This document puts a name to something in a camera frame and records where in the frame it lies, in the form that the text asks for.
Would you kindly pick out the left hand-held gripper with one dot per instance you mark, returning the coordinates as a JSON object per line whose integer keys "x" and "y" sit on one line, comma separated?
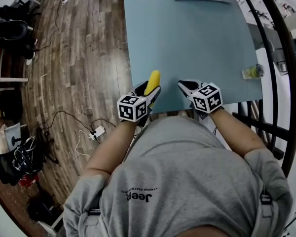
{"x": 130, "y": 108}

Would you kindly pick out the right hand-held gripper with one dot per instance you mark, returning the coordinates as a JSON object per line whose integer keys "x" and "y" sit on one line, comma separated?
{"x": 208, "y": 97}

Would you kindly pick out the dark grey chair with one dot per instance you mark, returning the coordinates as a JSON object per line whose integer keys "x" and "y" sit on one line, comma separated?
{"x": 11, "y": 29}

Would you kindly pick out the white frame side table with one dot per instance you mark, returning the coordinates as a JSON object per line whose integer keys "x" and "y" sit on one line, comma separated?
{"x": 10, "y": 80}

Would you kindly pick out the yellow banana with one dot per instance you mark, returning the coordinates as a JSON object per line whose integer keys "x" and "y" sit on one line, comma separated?
{"x": 153, "y": 80}

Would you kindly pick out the clear drink bottle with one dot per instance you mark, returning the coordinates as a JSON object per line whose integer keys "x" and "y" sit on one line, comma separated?
{"x": 252, "y": 72}

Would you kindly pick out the person's grey shirt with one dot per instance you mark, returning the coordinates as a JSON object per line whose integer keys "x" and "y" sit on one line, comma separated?
{"x": 182, "y": 176}

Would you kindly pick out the white paper bags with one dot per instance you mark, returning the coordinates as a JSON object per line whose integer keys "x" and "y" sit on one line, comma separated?
{"x": 6, "y": 137}

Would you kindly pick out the person's right forearm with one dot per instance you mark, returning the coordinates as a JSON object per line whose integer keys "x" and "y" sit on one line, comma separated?
{"x": 236, "y": 132}

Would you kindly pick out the person's left forearm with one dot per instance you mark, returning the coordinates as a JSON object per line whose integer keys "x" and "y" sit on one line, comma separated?
{"x": 113, "y": 147}

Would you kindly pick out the black metal railing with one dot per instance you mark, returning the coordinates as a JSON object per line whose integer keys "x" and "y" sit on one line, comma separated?
{"x": 283, "y": 83}

